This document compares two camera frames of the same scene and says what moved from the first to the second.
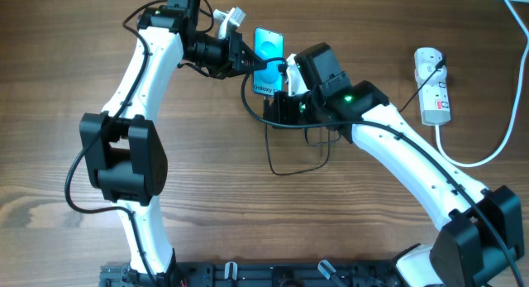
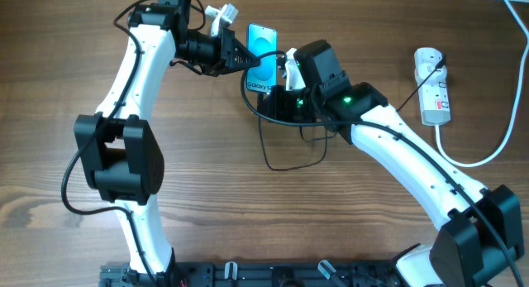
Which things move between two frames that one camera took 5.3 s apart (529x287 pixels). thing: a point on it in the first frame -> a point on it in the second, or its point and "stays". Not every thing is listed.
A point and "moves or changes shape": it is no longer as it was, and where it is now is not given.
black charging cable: [329, 142] -> [327, 136]
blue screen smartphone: [269, 45] moves or changes shape
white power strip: [434, 98] stays
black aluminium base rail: [270, 274] stays
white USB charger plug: [431, 73] stays
